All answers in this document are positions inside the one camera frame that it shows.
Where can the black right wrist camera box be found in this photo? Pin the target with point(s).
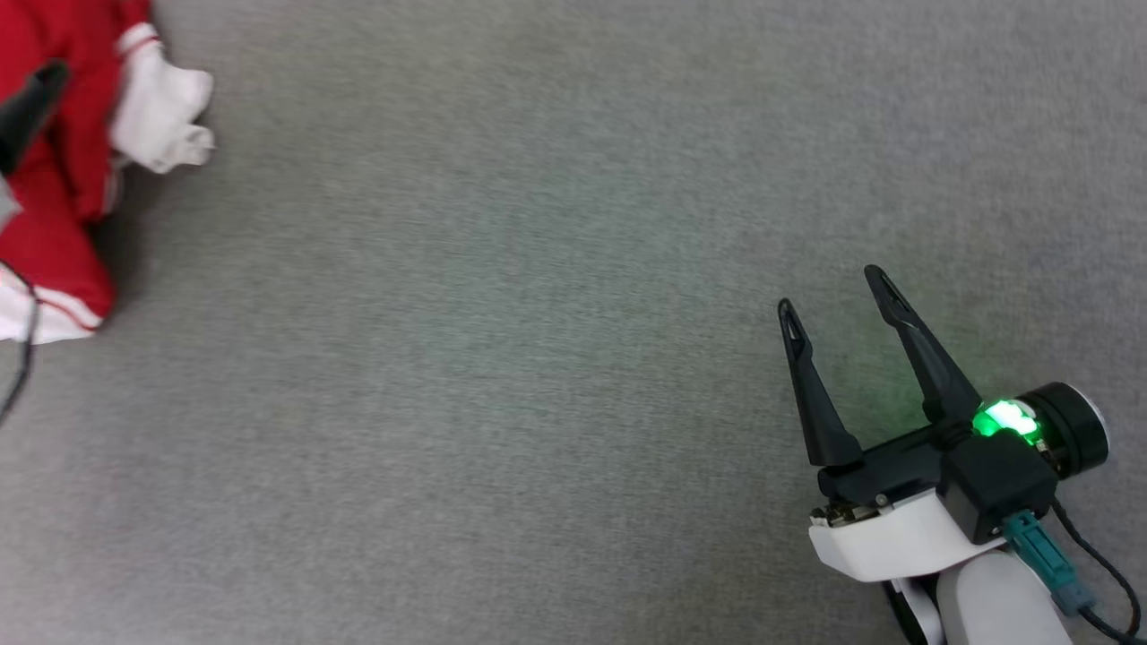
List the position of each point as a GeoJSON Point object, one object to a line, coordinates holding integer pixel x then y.
{"type": "Point", "coordinates": [999, 484]}

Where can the teal right camera connector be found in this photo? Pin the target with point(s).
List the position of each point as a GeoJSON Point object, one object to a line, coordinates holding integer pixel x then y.
{"type": "Point", "coordinates": [1044, 555]}

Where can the red and white basketball jersey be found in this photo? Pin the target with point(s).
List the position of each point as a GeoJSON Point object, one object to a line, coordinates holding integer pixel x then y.
{"type": "Point", "coordinates": [63, 188]}

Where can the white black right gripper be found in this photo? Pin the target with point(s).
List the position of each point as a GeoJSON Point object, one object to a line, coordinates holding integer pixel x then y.
{"type": "Point", "coordinates": [883, 537]}

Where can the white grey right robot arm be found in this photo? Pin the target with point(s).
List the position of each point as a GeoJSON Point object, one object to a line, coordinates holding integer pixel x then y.
{"type": "Point", "coordinates": [995, 605]}

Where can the grey fabric sofa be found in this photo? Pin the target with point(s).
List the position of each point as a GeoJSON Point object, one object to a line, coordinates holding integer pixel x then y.
{"type": "Point", "coordinates": [502, 340]}

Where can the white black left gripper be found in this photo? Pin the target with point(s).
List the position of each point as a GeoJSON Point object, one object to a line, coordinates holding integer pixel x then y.
{"type": "Point", "coordinates": [5, 202]}

